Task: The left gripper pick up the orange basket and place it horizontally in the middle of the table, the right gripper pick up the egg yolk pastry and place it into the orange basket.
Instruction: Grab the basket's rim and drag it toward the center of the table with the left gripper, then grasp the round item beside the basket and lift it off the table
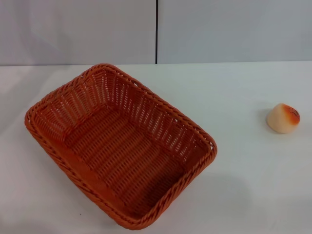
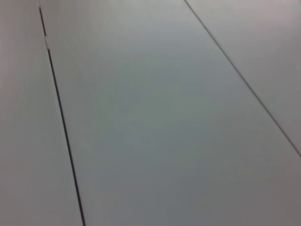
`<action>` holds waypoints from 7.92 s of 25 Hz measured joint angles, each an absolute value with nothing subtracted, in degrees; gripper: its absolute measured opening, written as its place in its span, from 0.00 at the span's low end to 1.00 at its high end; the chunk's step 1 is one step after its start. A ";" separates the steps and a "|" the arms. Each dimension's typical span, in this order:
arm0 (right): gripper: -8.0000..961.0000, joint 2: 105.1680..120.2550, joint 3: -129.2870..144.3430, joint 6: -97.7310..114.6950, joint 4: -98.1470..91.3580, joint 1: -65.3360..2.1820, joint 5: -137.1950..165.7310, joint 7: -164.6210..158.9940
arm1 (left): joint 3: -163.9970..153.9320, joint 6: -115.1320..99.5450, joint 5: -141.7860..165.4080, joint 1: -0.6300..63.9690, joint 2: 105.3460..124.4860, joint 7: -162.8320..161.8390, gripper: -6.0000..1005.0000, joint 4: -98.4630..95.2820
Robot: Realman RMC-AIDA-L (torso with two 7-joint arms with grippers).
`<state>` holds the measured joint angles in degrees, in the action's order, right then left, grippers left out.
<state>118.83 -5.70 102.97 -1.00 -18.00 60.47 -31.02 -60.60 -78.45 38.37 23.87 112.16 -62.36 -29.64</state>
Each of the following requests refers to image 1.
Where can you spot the orange woven plastic basket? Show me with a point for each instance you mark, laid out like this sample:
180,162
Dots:
126,156

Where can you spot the toasted round bread bun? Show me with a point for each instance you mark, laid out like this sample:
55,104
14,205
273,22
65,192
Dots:
282,120

